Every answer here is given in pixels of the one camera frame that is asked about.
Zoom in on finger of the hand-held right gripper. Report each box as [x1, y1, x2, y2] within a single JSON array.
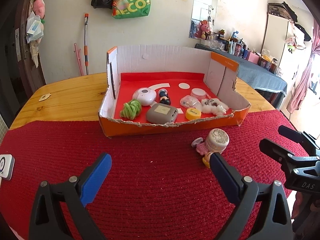
[[278, 125, 320, 153], [259, 138, 295, 170]]

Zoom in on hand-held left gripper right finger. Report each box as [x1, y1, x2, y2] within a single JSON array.
[[210, 152, 293, 240]]

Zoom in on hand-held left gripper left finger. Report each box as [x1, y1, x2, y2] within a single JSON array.
[[28, 152, 112, 240]]

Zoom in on small cartoon child figurine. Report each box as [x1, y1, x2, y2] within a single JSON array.
[[202, 151, 215, 168]]

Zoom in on white jar with speckled lid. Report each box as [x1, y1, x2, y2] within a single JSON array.
[[205, 128, 230, 153]]

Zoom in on orange cardboard box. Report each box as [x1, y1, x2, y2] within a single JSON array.
[[98, 44, 252, 137]]

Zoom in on yellow bottle cap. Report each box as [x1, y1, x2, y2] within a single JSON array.
[[185, 107, 202, 120]]

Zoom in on small clear plastic container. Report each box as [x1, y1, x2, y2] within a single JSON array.
[[180, 95, 200, 108]]

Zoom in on white round lid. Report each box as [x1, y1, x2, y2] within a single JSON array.
[[190, 88, 206, 99]]

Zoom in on grey rounded case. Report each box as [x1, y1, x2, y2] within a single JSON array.
[[146, 104, 178, 124]]

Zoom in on pale pink round device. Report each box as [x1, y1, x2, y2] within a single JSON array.
[[132, 87, 157, 106]]

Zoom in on black-haired figurine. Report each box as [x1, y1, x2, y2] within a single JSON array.
[[158, 89, 172, 105]]

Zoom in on small pink clog charm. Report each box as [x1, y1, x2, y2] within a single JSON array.
[[191, 137, 208, 154]]

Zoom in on pink curtain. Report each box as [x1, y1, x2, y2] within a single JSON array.
[[286, 27, 320, 114]]

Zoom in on red knitted mat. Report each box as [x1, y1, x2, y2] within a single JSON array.
[[0, 110, 310, 240]]

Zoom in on grey cloth covered sideboard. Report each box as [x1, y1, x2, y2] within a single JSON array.
[[195, 43, 288, 95]]

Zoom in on green knitted toy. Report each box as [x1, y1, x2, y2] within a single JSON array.
[[119, 99, 142, 118]]

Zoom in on row of bottles and jars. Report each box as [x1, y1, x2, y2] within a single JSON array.
[[225, 30, 283, 77]]

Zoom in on white square device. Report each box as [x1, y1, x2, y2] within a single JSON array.
[[0, 154, 15, 181]]

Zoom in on white cabinet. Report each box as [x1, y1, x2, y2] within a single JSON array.
[[261, 12, 315, 110]]

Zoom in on black hanging garment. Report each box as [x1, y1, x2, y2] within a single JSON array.
[[295, 24, 312, 42]]

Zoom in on clear glass mugs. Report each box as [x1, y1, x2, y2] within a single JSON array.
[[209, 39, 225, 50]]

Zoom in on pink rod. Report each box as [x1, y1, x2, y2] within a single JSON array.
[[74, 42, 84, 77]]

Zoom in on leopard print bag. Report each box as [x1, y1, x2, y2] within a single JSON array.
[[267, 2, 299, 22]]

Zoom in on dark wooden door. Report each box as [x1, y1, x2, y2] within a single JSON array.
[[12, 0, 47, 98]]

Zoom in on pink rabbit plush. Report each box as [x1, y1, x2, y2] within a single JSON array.
[[199, 20, 213, 40]]

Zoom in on metal door lock plate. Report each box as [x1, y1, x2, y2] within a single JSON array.
[[15, 29, 20, 62]]

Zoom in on hanging plastic bags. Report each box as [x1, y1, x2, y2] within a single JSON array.
[[25, 11, 45, 68]]

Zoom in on pink plush toy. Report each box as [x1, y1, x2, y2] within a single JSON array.
[[32, 0, 46, 18]]

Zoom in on white fluffy plush keychain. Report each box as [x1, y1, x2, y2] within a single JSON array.
[[201, 98, 227, 116]]

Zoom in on mop handle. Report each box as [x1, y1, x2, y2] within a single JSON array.
[[84, 13, 89, 75]]

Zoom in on wall mirror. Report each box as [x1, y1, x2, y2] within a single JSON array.
[[188, 0, 220, 40]]

